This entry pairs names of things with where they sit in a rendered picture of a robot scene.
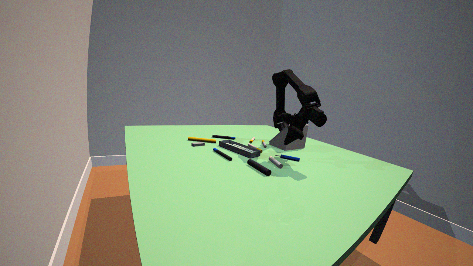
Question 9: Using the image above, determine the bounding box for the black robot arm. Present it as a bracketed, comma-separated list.
[272, 69, 327, 132]

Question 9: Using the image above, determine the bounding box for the grey keyboard with white letter keys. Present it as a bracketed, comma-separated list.
[218, 140, 261, 158]

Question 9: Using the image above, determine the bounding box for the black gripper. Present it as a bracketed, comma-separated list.
[284, 112, 309, 145]

